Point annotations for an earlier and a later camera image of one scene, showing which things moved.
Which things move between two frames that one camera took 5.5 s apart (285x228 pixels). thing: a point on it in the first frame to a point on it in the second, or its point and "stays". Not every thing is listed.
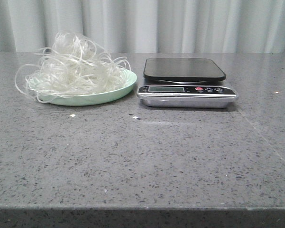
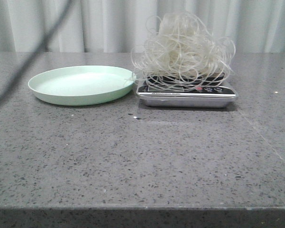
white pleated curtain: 145,26 stays
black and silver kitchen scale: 184,83 stays
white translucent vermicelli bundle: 73,65 to 179,53
